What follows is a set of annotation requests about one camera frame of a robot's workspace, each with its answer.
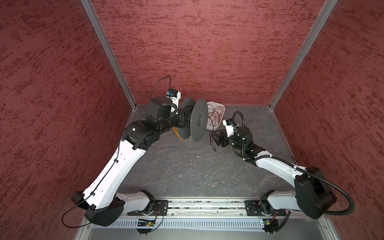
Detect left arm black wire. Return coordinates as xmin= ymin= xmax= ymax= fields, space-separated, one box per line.
xmin=61 ymin=75 xmax=172 ymax=229

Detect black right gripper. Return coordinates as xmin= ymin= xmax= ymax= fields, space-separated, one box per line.
xmin=211 ymin=129 xmax=245 ymax=151

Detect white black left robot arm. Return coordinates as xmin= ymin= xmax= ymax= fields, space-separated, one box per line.
xmin=72 ymin=110 xmax=188 ymax=227

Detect aluminium corner post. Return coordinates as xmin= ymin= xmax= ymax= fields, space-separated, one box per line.
xmin=269 ymin=0 xmax=338 ymax=112
xmin=81 ymin=0 xmax=137 ymax=111

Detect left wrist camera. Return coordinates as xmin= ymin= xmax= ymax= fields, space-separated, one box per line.
xmin=147 ymin=89 xmax=182 ymax=120

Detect black corrugated cable conduit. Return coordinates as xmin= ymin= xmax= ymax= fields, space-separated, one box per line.
xmin=231 ymin=110 xmax=355 ymax=216

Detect white plastic tray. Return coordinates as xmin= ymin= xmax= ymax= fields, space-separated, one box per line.
xmin=206 ymin=102 xmax=226 ymax=131

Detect grey perforated cable spool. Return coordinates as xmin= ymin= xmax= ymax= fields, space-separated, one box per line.
xmin=177 ymin=97 xmax=208 ymax=142

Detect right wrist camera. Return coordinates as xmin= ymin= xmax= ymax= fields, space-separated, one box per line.
xmin=223 ymin=118 xmax=238 ymax=138

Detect aluminium corner post left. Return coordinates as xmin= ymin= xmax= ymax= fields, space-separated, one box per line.
xmin=81 ymin=0 xmax=137 ymax=111

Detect yellow plastic tray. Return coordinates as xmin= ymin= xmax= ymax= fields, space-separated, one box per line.
xmin=173 ymin=127 xmax=183 ymax=140

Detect right small circuit board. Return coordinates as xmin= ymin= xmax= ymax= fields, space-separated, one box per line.
xmin=263 ymin=219 xmax=279 ymax=234

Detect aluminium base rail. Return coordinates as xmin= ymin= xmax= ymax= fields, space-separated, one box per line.
xmin=85 ymin=197 xmax=326 ymax=218

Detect small circuit board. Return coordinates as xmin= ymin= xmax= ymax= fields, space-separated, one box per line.
xmin=263 ymin=219 xmax=279 ymax=234
xmin=136 ymin=219 xmax=157 ymax=234

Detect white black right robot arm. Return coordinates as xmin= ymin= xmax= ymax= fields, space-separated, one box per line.
xmin=212 ymin=128 xmax=337 ymax=219

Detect left small circuit board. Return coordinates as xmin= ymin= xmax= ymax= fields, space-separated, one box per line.
xmin=136 ymin=219 xmax=157 ymax=234

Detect red thin cable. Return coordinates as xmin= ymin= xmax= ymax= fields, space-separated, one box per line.
xmin=207 ymin=105 xmax=225 ymax=128

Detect aluminium corner post right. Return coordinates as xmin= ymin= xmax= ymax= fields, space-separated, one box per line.
xmin=269 ymin=0 xmax=338 ymax=112

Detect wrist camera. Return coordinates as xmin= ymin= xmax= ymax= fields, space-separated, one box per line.
xmin=147 ymin=89 xmax=182 ymax=120
xmin=223 ymin=118 xmax=238 ymax=138

